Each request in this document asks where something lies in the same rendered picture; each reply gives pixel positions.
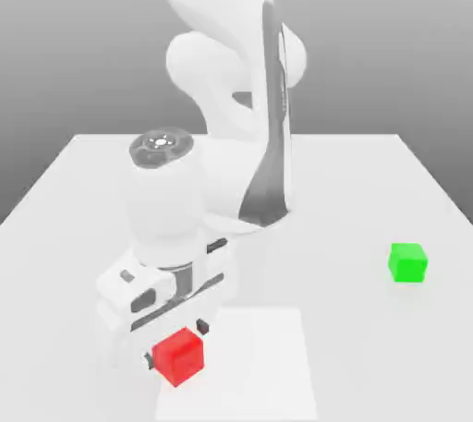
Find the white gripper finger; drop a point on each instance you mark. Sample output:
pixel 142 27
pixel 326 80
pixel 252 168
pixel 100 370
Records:
pixel 202 326
pixel 149 360

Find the small green cube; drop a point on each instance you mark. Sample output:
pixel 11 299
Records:
pixel 408 263

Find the small red cube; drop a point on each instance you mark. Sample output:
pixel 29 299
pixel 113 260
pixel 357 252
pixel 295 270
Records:
pixel 179 357

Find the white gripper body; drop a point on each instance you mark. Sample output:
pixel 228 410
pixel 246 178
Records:
pixel 207 298

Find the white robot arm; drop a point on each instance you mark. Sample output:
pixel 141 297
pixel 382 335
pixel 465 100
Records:
pixel 221 178

